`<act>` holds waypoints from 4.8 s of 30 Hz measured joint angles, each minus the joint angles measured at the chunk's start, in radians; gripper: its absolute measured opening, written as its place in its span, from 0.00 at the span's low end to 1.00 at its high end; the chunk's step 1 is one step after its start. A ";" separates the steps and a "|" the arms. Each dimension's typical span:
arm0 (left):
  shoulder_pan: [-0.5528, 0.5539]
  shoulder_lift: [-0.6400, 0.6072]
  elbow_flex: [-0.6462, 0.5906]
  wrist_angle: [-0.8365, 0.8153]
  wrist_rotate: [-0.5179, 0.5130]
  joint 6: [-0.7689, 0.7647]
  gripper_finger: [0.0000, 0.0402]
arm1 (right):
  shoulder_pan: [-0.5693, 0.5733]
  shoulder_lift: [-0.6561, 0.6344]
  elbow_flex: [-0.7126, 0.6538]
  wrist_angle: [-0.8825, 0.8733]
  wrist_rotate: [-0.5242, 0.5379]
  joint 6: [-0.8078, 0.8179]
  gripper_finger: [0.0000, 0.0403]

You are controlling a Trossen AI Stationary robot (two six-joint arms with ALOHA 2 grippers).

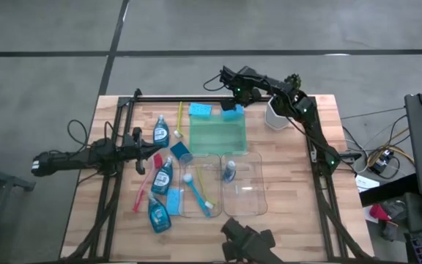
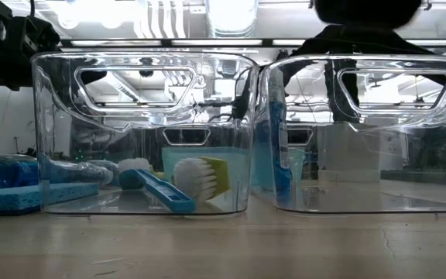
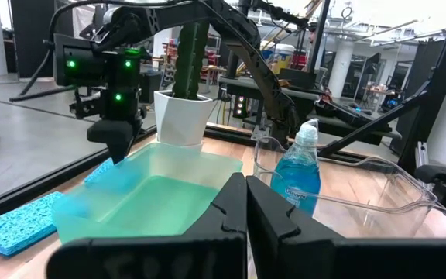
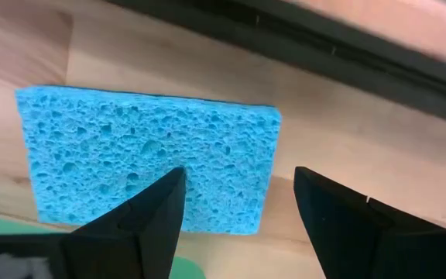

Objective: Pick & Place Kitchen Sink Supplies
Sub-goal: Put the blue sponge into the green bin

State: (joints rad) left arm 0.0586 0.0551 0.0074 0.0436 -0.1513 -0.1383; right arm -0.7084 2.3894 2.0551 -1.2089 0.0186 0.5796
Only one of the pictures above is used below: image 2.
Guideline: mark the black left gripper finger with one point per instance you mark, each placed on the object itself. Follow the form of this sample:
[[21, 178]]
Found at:
[[93, 76]]

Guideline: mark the clear plastic bin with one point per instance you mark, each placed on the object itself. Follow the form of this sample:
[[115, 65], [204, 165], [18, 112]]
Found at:
[[401, 120], [52, 116]]

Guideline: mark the blue dish brush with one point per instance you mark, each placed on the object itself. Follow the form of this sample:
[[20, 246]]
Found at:
[[165, 193]]

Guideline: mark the light blue sponge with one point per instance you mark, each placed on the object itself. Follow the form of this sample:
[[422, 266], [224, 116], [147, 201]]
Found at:
[[14, 199]]

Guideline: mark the lime green dish brush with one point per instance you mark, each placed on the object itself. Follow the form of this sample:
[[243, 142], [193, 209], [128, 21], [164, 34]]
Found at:
[[219, 174]]

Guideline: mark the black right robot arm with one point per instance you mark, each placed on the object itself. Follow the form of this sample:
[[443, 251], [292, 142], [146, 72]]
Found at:
[[366, 9]]

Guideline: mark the green cactus plant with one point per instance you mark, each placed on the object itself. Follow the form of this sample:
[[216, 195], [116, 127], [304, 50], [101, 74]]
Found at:
[[341, 97]]

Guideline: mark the black overhead beam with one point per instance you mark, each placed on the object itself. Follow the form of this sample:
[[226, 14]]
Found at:
[[165, 42]]

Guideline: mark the white cylindrical ceiling light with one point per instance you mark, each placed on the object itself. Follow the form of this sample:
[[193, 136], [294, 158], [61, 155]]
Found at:
[[232, 19]]

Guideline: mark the black aluminium frame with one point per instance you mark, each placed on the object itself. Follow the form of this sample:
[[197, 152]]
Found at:
[[420, 177]]

